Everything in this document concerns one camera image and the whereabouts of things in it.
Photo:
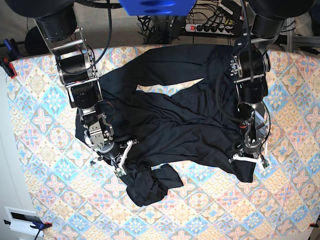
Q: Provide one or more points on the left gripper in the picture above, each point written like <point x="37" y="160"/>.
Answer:
<point x="242" y="153"/>

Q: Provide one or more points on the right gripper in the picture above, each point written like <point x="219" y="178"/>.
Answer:
<point x="115" y="153"/>

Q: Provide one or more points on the black t-shirt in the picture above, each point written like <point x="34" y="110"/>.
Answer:
<point x="177" y="102"/>

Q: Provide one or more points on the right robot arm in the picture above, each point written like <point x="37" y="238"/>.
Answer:
<point x="58" y="26"/>

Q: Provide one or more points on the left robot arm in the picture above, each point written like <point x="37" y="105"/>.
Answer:
<point x="263" y="22"/>

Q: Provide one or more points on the patterned tablecloth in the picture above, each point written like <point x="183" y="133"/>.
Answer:
<point x="86" y="202"/>

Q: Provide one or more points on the orange clamp lower right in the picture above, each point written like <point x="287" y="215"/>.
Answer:
<point x="313" y="225"/>

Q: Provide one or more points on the blue orange clamp lower left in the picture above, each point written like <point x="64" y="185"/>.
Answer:
<point x="37" y="226"/>

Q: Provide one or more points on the blue orange clamp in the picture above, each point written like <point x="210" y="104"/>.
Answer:
<point x="6" y="62"/>
<point x="37" y="226"/>

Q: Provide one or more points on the white floor vent box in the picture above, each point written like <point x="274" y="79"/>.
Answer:
<point x="21" y="215"/>

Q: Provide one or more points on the white power strip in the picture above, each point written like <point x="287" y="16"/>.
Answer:
<point x="215" y="28"/>

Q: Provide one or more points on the black round stool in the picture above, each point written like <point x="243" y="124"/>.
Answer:
<point x="34" y="43"/>

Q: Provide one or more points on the blue orange clamp upper left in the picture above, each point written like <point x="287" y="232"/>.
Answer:
<point x="6" y="62"/>

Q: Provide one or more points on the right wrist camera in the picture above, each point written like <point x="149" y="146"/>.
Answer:
<point x="119" y="172"/>

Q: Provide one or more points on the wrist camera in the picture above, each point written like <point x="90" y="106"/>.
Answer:
<point x="265" y="163"/>
<point x="119" y="172"/>

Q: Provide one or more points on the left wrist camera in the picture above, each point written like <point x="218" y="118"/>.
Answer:
<point x="265" y="163"/>

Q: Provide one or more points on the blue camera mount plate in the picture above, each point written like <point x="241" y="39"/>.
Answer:
<point x="157" y="7"/>

